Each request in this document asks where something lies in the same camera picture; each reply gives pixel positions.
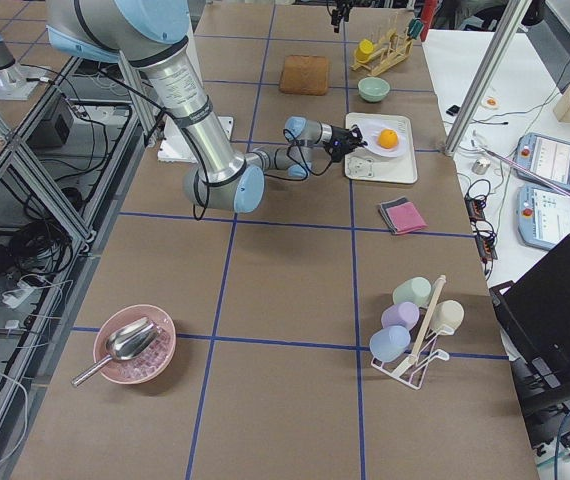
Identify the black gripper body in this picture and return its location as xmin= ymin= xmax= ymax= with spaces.
xmin=327 ymin=125 xmax=360 ymax=163
xmin=328 ymin=0 xmax=353 ymax=33

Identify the white round plate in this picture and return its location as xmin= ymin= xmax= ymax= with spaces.
xmin=355 ymin=118 xmax=409 ymax=158

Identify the orange fruit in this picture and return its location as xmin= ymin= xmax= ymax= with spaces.
xmin=377 ymin=129 xmax=399 ymax=150

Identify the cream bear print tray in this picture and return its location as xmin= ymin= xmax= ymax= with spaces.
xmin=344 ymin=112 xmax=418 ymax=184

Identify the yellow cup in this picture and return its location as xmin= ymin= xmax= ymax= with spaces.
xmin=354 ymin=38 xmax=374 ymax=63

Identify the green ceramic bowl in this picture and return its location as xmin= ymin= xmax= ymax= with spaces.
xmin=357 ymin=77 xmax=391 ymax=103

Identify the wooden dish rack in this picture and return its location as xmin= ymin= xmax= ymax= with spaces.
xmin=350 ymin=14 xmax=416 ymax=77

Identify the grey cloth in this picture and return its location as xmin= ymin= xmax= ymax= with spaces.
xmin=378 ymin=197 xmax=408 ymax=233

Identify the brown wooden cutting board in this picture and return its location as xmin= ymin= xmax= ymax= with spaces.
xmin=279 ymin=55 xmax=330 ymax=96

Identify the pink cloth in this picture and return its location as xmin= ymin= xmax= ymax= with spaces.
xmin=385 ymin=202 xmax=427 ymax=234

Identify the green cup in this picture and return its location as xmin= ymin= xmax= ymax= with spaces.
xmin=392 ymin=277 xmax=432 ymax=307

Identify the purple cup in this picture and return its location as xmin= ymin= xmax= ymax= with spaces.
xmin=381 ymin=301 xmax=420 ymax=330

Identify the beige cup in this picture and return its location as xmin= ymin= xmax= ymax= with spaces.
xmin=430 ymin=300 xmax=465 ymax=331

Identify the upper teach pendant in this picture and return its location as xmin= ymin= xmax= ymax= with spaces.
xmin=514 ymin=133 xmax=570 ymax=191

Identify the teach pendant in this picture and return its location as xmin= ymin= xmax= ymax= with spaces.
xmin=514 ymin=133 xmax=570 ymax=191
xmin=516 ymin=184 xmax=570 ymax=250

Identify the blue cup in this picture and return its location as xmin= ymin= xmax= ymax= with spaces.
xmin=369 ymin=325 xmax=411 ymax=363

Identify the lower teach pendant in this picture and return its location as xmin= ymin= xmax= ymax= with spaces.
xmin=516 ymin=184 xmax=570 ymax=250

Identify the white cup rack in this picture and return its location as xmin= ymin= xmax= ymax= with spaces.
xmin=370 ymin=275 xmax=455 ymax=390

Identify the black laptop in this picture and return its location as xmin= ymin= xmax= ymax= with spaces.
xmin=490 ymin=234 xmax=570 ymax=388

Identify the metal scoop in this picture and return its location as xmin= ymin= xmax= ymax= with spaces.
xmin=71 ymin=317 xmax=159 ymax=387

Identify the pink bowl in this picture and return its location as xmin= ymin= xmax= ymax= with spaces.
xmin=93 ymin=304 xmax=177 ymax=385

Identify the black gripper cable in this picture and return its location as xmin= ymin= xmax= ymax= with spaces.
xmin=264 ymin=127 xmax=346 ymax=177

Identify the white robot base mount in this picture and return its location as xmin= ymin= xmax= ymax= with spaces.
xmin=158 ymin=112 xmax=236 ymax=170

